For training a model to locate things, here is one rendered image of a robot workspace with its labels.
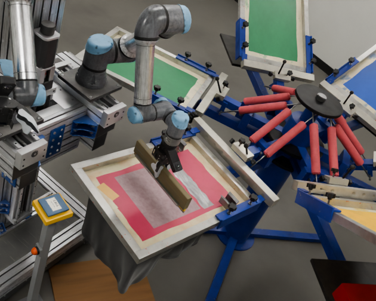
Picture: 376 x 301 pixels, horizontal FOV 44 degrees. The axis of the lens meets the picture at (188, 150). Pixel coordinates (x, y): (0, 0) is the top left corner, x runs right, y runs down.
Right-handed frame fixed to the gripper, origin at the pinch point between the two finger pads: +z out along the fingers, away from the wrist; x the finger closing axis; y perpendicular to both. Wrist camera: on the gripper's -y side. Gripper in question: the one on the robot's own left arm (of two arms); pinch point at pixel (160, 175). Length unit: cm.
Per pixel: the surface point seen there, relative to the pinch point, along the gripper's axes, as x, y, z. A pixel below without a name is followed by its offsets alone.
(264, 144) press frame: -80, 0, 4
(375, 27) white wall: -443, 122, 24
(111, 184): 15.5, 13.1, 13.8
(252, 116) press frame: -98, 25, 7
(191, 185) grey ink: -23.6, -3.1, 13.3
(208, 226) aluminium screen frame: -11.5, -28.9, 10.2
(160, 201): -1.0, -5.1, 13.7
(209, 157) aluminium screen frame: -45.3, 7.9, 10.9
